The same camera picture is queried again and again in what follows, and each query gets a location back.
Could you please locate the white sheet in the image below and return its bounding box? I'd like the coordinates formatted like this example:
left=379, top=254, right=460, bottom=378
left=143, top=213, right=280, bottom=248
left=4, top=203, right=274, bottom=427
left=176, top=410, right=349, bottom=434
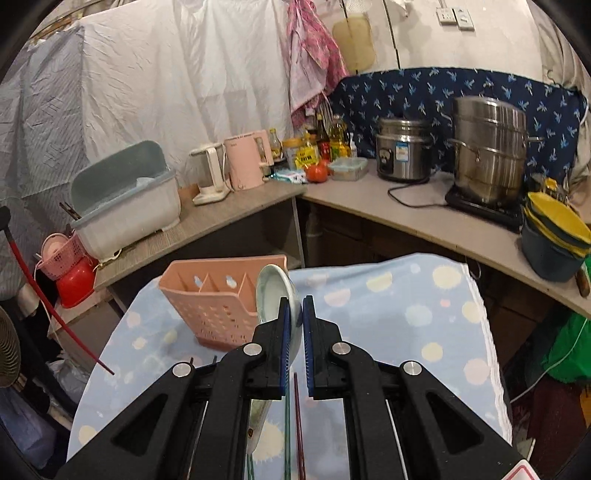
left=69, top=0, right=301, bottom=185

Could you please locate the blue dotted tablecloth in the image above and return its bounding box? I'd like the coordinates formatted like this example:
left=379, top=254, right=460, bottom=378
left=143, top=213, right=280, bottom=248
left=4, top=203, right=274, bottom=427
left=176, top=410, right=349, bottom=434
left=67, top=253, right=513, bottom=480

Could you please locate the blue printed cloth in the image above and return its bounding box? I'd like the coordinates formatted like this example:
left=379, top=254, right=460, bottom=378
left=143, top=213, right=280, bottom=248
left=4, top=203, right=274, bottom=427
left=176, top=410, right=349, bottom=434
left=325, top=68, right=588, bottom=183

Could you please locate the red plastic basin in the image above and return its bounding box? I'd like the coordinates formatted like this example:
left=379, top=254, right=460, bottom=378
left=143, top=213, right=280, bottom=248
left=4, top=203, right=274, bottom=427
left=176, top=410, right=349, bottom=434
left=56, top=256, right=99, bottom=309

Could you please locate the pink electric kettle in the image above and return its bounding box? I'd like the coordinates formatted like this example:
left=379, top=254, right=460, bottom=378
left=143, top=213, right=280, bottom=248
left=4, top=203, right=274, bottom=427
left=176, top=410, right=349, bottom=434
left=224, top=130, right=273, bottom=191

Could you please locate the yellow and grey lunch box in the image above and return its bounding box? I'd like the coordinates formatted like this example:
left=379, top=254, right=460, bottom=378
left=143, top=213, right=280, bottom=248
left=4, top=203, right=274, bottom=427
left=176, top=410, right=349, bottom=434
left=521, top=178, right=591, bottom=282

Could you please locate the red stick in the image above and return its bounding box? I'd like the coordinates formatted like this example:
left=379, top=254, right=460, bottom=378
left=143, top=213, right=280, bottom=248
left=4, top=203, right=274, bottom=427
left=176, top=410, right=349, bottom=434
left=0, top=207, right=115, bottom=376

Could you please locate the black induction cooker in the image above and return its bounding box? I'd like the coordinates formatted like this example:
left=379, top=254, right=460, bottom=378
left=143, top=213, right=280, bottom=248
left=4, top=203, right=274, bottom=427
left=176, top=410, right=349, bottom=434
left=444, top=185, right=525, bottom=234

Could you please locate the dark bottle with red label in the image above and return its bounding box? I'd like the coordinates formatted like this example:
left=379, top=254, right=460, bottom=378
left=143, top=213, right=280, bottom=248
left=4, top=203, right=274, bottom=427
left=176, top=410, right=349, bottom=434
left=316, top=114, right=332, bottom=162

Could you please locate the grey striped sheet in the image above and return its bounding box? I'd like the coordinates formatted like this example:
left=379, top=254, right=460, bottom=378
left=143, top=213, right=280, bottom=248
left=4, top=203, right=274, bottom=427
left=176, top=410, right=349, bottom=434
left=0, top=25, right=93, bottom=301

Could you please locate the pink plastic utensil holder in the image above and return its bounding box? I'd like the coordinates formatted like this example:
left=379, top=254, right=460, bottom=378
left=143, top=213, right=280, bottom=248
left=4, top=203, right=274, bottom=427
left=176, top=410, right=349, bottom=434
left=158, top=254, right=289, bottom=348

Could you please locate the white ceramic plate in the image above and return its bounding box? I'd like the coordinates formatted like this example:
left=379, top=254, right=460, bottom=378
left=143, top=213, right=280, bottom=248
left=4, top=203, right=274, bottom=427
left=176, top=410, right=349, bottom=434
left=249, top=264, right=304, bottom=455

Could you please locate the green plastic bag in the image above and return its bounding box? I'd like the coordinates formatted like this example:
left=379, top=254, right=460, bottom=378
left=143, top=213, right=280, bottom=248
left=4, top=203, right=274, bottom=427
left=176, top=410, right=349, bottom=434
left=547, top=313, right=591, bottom=384

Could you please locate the white glass kettle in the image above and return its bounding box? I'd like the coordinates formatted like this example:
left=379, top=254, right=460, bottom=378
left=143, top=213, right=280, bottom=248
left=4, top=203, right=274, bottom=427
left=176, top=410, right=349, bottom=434
left=189, top=143, right=232, bottom=206

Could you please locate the steel rice cooker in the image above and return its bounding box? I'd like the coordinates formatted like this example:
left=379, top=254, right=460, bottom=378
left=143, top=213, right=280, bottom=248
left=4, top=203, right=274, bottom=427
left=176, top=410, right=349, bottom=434
left=375, top=117, right=435, bottom=183

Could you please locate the grey lidded dish drainer box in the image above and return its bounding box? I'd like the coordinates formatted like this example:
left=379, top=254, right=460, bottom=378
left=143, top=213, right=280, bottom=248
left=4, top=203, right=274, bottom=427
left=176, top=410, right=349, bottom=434
left=70, top=140, right=182, bottom=259

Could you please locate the dark red chopstick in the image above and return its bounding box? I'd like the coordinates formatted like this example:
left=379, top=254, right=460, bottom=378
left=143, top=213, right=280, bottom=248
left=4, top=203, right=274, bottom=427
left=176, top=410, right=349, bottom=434
left=294, top=373, right=306, bottom=480

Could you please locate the pink plate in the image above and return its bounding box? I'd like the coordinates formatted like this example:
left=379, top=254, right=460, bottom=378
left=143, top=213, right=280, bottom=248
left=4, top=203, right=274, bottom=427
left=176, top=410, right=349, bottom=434
left=41, top=233, right=71, bottom=265

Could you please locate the electric fan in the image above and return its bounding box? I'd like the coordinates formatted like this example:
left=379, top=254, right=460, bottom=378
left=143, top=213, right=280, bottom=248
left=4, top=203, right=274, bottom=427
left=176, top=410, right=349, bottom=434
left=0, top=305, right=23, bottom=388

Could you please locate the grey plastic bag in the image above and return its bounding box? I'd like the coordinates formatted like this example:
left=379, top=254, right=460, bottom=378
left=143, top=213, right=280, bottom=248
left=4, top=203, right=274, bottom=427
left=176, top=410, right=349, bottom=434
left=0, top=360, right=88, bottom=467

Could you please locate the clear lidded food container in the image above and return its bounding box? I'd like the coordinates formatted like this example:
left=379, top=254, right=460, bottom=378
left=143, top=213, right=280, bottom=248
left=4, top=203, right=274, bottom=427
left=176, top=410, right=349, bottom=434
left=329, top=158, right=369, bottom=182

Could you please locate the beige curtain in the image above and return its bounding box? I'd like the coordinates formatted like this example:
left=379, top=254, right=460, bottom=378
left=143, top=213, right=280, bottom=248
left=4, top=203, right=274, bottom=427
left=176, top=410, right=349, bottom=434
left=536, top=0, right=591, bottom=185

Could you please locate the white cable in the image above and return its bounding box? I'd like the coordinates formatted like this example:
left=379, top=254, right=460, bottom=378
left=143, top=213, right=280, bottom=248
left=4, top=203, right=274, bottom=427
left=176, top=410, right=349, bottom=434
left=508, top=318, right=591, bottom=402

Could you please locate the steel steamer pot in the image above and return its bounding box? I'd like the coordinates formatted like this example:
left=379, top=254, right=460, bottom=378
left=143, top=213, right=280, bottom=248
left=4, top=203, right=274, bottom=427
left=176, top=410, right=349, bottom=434
left=445, top=96, right=546, bottom=206

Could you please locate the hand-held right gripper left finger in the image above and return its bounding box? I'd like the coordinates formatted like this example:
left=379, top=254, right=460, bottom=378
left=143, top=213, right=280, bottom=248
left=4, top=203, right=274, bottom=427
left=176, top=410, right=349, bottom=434
left=55, top=298, right=296, bottom=480

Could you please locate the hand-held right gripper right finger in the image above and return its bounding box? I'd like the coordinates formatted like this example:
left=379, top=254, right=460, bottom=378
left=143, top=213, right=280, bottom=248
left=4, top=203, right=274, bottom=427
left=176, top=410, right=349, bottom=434
left=302, top=295, right=529, bottom=480

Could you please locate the pink plastic basket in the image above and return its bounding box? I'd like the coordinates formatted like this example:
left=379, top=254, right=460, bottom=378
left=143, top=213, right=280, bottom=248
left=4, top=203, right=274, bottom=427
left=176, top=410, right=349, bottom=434
left=36, top=233, right=89, bottom=281

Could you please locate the black power cable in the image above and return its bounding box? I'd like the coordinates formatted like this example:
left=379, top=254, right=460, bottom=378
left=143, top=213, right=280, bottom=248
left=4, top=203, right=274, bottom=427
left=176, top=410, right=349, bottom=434
left=387, top=181, right=452, bottom=205

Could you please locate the pale yellow cutting board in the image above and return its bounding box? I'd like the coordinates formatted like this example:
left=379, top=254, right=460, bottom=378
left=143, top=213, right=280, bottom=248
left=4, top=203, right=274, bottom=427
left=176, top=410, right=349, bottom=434
left=332, top=14, right=376, bottom=75

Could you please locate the pink floral cloth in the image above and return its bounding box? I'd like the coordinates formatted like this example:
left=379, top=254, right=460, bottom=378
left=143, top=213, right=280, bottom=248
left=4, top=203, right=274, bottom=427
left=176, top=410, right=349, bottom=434
left=287, top=0, right=349, bottom=126

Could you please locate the yellow label bottle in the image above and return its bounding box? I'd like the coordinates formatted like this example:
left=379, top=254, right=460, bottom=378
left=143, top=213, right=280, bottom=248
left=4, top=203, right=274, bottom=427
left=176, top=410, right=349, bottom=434
left=295, top=134, right=320, bottom=169

